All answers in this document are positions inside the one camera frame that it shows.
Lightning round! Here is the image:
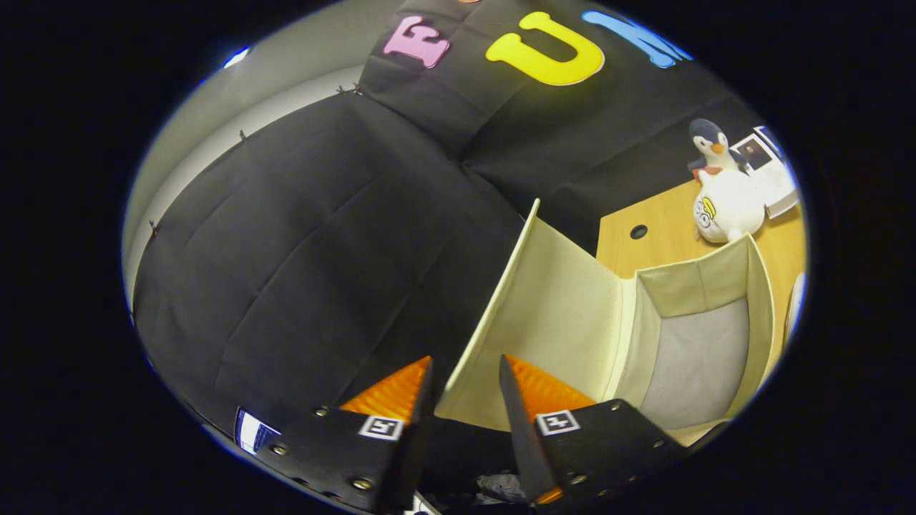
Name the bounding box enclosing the white plush toy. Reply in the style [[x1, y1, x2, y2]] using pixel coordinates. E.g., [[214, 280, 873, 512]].
[[693, 170, 766, 244]]

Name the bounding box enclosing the plain white book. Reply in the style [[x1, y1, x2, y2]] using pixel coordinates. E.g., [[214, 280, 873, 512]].
[[757, 125, 786, 160]]

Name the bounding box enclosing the black backdrop cloth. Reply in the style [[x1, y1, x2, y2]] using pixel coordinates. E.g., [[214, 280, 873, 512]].
[[129, 0, 759, 437]]

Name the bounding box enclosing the penguin plush toy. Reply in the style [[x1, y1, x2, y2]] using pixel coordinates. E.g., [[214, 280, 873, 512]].
[[687, 118, 745, 181]]

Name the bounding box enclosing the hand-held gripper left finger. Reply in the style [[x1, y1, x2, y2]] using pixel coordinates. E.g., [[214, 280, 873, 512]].
[[256, 355, 437, 514]]

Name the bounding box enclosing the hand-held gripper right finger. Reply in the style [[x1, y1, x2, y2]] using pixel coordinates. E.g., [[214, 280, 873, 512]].
[[499, 354, 686, 507]]

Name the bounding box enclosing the white book with dark picture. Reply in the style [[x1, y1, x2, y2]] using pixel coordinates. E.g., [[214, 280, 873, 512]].
[[730, 132, 799, 219]]

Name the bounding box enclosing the grey fabric storage box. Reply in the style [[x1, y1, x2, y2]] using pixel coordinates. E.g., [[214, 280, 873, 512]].
[[435, 199, 777, 448]]

